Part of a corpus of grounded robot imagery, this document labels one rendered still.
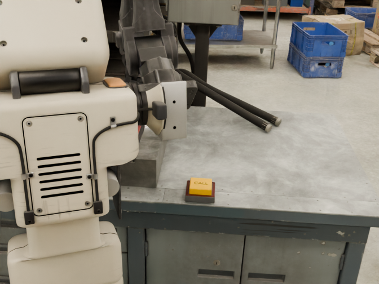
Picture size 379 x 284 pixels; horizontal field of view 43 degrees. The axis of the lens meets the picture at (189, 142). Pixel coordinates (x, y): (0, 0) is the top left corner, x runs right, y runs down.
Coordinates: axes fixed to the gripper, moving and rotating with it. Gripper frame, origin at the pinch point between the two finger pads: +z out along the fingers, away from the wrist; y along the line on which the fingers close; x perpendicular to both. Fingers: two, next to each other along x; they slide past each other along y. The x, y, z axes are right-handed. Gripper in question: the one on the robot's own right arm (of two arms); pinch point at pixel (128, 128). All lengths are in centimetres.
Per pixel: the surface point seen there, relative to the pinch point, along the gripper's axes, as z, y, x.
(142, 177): 13.5, -5.8, -0.1
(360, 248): 23, -70, 0
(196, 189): 12.1, -20.9, 5.0
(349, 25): -25, -176, -440
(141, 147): 7.0, -3.8, -5.9
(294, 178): 10, -50, -10
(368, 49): -2, -208, -456
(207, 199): 14.2, -24.3, 5.7
